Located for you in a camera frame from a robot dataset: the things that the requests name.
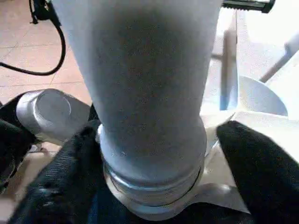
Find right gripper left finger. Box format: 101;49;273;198
9;119;105;224

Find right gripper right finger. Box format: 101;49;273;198
216;120;299;224

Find white plastic table top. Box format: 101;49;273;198
97;0;299;222

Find white plastic table leg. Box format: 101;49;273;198
51;0;223;187

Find loose floor cables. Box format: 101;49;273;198
0;0;66;76

